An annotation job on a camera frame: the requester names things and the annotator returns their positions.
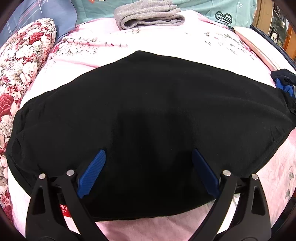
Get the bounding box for black pants with smiley patch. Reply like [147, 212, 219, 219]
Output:
[6, 51, 295, 221]

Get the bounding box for dark navy blue clothing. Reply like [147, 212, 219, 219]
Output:
[270, 69, 296, 100]

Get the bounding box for red white floral quilt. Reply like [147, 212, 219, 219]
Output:
[1, 18, 57, 220]

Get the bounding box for pink floral bedsheet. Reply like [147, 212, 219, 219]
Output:
[8, 10, 295, 240]

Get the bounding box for teal heart-print blanket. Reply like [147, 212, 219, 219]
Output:
[72, 0, 257, 27]

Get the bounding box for blue pillow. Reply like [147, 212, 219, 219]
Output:
[1, 1, 77, 45]

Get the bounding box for grey folded garment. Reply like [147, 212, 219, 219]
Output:
[113, 1, 185, 30]

